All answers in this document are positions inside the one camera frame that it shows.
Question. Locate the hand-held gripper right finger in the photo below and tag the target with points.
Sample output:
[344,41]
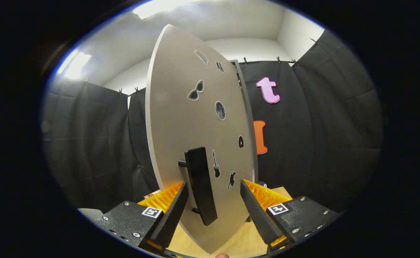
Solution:
[258,215]

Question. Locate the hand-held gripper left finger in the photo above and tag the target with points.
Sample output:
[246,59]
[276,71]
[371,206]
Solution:
[172,215]

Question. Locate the grey shoe cabinet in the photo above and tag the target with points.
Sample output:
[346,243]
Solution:
[246,104]

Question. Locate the small stack of books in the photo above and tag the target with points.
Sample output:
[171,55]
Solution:
[152,195]

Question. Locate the black backdrop cloth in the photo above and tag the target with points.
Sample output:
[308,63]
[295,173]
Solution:
[321,125]

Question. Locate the ceiling light panel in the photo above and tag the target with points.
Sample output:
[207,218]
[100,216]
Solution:
[75,64]
[160,7]

